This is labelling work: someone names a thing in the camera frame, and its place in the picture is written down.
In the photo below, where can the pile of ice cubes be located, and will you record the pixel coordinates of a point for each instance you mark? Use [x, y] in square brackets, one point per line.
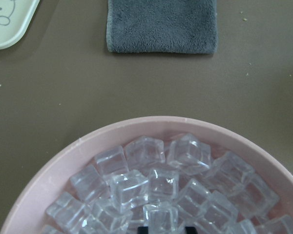
[217, 192]

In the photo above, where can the grey folded cloth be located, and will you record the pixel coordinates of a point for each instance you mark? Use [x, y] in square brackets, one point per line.
[169, 26]

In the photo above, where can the pink bowl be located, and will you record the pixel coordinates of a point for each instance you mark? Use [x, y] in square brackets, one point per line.
[27, 215]

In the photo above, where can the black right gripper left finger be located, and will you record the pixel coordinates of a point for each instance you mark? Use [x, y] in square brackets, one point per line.
[142, 230]

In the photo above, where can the cream rabbit tray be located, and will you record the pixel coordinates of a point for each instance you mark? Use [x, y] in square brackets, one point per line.
[15, 16]

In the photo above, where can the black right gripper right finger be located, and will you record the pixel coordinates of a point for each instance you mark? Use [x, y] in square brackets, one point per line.
[190, 230]

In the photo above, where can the clear ice cube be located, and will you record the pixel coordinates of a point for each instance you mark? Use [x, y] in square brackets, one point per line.
[161, 218]

